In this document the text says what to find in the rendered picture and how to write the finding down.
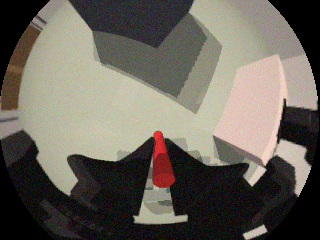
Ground red peg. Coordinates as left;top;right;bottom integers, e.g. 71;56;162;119
152;131;176;188

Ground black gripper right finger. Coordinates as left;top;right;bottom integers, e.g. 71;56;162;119
164;139;249;216

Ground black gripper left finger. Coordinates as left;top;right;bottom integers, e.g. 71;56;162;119
67;136;153;216

